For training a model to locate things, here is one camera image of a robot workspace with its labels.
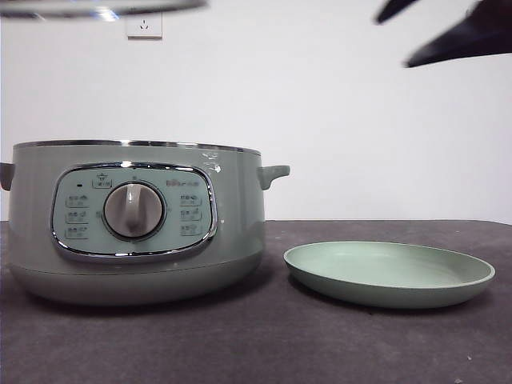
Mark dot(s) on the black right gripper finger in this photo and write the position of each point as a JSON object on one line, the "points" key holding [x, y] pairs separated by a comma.
{"points": [[476, 36], [390, 10]]}

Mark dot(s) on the white wall socket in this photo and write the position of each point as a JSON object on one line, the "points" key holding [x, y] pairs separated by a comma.
{"points": [[145, 28]]}

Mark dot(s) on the pale green electric steamer pot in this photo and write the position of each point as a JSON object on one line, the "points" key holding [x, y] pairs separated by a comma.
{"points": [[236, 208]]}

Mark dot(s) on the glass lid with green knob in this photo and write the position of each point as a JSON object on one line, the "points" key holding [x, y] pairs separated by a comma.
{"points": [[80, 10]]}

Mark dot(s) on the pale green round plate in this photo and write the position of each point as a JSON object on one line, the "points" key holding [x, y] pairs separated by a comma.
{"points": [[400, 264]]}

